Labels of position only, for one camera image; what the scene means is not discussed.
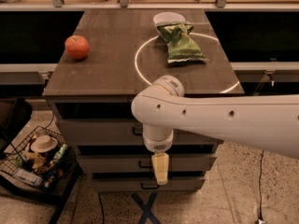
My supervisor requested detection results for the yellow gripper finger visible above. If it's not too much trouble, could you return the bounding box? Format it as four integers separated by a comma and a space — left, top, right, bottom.
151, 153, 169, 186

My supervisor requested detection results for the grey top drawer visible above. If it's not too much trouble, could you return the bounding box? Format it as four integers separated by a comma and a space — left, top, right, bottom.
55, 118, 225, 147

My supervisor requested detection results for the grey drawer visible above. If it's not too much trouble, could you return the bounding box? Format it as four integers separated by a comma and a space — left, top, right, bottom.
78, 154, 216, 174
90, 177, 205, 192
55, 118, 225, 147

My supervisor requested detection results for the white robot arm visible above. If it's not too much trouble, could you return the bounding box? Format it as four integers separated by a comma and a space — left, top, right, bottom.
131, 76, 299, 185

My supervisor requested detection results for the grey bottom drawer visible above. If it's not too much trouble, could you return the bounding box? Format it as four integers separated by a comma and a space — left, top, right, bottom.
90, 177, 205, 192

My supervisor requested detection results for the grey middle drawer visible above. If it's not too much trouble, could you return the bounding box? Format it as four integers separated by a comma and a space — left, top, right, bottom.
78, 154, 216, 174

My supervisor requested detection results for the grey drawer cabinet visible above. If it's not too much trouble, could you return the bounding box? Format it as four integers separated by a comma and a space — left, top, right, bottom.
44, 8, 243, 181

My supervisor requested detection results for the blue tape cross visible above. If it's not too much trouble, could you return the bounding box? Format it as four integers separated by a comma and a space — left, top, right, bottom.
132, 192, 162, 224

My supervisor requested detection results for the green bottle in basket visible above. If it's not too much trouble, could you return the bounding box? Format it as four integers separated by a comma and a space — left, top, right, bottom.
53, 144, 68, 162

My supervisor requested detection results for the green chip bag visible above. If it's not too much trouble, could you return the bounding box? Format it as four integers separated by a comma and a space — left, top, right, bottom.
156, 21, 206, 63

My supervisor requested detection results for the white cup in basket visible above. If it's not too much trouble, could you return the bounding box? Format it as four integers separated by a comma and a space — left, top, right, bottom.
31, 134, 58, 153

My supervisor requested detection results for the white packet in basket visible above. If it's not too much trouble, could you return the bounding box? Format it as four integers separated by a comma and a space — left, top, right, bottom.
12, 168, 43, 187

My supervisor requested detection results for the red apple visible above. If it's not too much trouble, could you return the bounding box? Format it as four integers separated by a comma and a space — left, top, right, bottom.
64, 35, 90, 60

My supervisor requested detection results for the white bowl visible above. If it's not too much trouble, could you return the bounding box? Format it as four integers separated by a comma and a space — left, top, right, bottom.
153, 12, 186, 27

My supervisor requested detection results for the black cable on floor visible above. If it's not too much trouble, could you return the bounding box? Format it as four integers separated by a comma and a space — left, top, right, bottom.
257, 150, 265, 221

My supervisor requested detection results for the black wire basket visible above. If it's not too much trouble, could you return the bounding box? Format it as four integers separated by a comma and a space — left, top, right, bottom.
0, 127, 77, 191

